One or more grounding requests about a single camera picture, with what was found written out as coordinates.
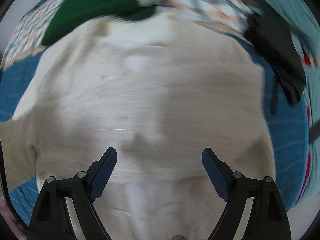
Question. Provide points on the green folded garment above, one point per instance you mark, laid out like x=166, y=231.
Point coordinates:
x=73, y=13

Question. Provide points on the blue striped plaid bedspread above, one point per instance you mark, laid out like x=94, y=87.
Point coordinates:
x=288, y=125

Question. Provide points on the black garment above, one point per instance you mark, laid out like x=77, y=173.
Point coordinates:
x=271, y=38

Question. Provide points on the teal blanket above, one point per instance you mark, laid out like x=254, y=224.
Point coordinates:
x=301, y=15

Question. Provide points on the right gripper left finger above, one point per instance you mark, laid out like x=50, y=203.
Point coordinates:
x=51, y=219

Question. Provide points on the white fuzzy knit sweater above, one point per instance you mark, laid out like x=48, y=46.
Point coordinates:
x=159, y=91

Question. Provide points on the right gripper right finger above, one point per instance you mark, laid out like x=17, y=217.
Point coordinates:
x=267, y=219

